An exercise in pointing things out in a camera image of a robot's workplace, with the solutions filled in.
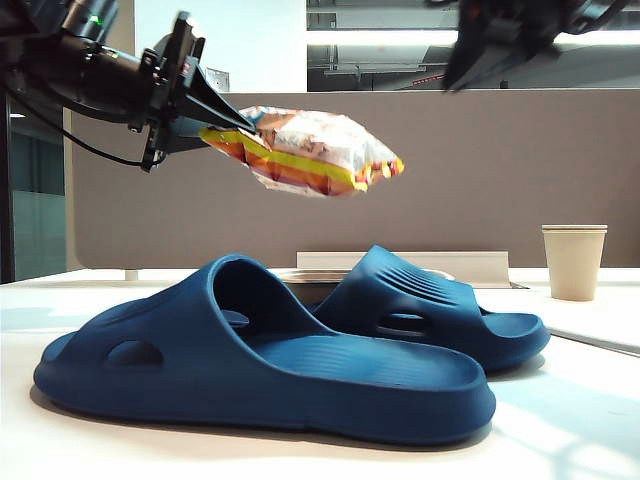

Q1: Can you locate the orange yellow chips bag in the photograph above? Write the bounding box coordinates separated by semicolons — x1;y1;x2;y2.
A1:
198;105;406;199

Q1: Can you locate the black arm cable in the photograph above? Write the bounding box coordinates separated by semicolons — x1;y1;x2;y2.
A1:
0;84;151;169

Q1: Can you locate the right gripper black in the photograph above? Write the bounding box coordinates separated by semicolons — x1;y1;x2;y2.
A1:
443;0;564;94

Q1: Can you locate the silver wall plate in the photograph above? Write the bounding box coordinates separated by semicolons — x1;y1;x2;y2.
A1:
206;68;231;97

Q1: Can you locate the fabric desk divider panel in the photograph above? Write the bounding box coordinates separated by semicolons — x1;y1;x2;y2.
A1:
72;89;640;272

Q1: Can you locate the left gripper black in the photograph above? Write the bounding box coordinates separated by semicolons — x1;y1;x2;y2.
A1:
127;12;257;174

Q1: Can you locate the white tray box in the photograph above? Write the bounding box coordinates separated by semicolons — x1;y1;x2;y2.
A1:
296;250;511;289

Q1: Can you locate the beige paper cup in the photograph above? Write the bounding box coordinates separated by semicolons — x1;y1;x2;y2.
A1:
541;224;609;235
542;228;608;303

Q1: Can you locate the blue rubber slipper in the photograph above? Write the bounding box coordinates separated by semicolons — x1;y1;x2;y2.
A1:
33;253;497;446
307;244;552;374

